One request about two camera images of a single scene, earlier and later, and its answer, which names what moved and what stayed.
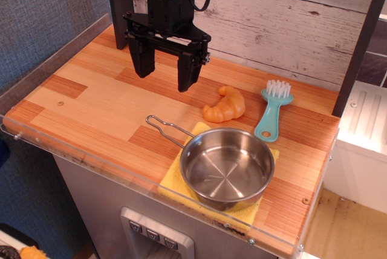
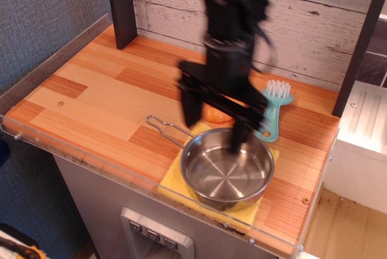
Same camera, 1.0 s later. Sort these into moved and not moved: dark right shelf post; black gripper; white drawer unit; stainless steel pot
Moved: black gripper
Not moved: dark right shelf post; stainless steel pot; white drawer unit
